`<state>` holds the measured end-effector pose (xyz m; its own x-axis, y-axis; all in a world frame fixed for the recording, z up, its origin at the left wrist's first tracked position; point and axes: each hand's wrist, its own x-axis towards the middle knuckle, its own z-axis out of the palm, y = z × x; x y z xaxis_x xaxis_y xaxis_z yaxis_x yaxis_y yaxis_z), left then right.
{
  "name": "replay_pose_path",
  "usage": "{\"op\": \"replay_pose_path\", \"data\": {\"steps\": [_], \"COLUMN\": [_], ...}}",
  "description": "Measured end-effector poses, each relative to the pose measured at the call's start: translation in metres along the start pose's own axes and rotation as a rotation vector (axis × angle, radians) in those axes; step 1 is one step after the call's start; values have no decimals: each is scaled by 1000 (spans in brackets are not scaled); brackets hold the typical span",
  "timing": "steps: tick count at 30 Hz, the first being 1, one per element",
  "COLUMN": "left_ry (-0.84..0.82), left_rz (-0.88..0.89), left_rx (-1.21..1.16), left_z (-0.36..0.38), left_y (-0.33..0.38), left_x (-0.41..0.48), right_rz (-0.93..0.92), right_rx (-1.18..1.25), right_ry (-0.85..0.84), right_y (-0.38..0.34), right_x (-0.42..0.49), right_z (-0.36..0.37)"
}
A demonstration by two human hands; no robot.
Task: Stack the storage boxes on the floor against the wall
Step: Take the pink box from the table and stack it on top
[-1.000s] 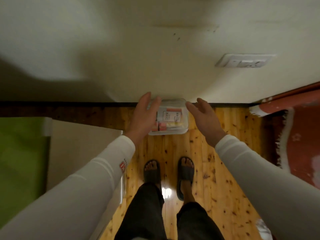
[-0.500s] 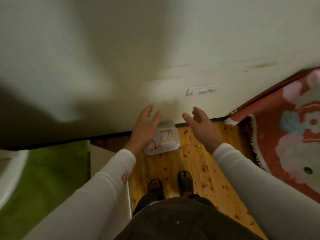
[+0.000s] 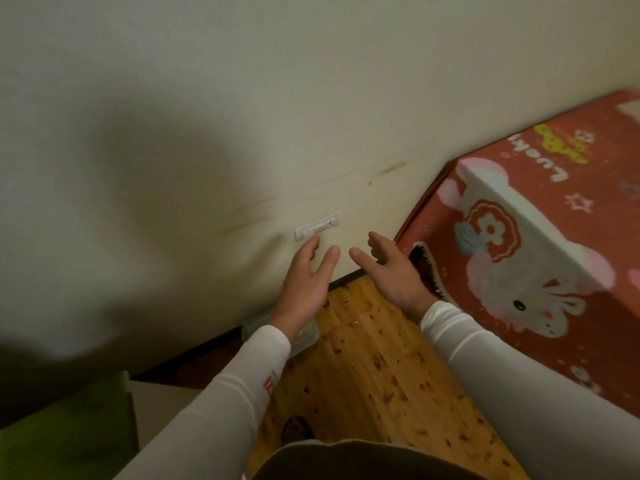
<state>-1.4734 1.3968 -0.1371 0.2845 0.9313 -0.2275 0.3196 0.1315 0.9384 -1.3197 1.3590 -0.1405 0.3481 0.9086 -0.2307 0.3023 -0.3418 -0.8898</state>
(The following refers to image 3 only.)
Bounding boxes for person's left hand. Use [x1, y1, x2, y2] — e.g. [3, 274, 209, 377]
[269, 236, 342, 342]

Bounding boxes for white wall switch plate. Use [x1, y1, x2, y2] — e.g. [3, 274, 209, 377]
[294, 211, 342, 242]

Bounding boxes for person's dark shoe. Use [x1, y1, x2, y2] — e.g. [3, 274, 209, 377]
[281, 416, 315, 444]

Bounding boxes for person's right forearm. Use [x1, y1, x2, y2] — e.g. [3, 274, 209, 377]
[419, 301, 640, 480]

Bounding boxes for red rabbit print blanket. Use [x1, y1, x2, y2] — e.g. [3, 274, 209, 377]
[394, 89, 640, 418]

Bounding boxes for green cushion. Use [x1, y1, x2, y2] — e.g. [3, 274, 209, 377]
[0, 372, 140, 480]

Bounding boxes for person's left forearm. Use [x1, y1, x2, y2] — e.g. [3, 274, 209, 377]
[114, 325, 292, 480]

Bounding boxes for person's dark trousers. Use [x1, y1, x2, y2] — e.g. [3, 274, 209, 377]
[251, 439, 483, 480]

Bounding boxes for person's right hand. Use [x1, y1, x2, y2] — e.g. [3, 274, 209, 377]
[348, 231, 440, 323]

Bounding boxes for clear plastic container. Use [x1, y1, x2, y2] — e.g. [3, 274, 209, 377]
[241, 314, 320, 359]

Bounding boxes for white box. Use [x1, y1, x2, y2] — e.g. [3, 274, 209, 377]
[126, 379, 202, 451]

